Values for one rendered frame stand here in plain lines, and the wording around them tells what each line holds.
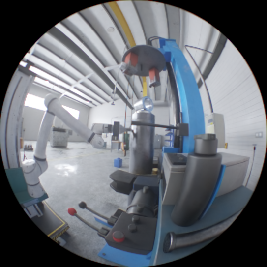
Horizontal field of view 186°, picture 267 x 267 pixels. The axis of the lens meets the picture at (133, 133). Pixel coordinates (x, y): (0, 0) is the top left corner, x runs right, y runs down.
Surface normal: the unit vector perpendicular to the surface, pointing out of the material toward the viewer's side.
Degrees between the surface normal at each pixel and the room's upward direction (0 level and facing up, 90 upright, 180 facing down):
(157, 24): 173
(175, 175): 90
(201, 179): 90
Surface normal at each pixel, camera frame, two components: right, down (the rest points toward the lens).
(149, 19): -0.17, 0.99
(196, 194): -0.76, -0.08
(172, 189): -0.28, -0.07
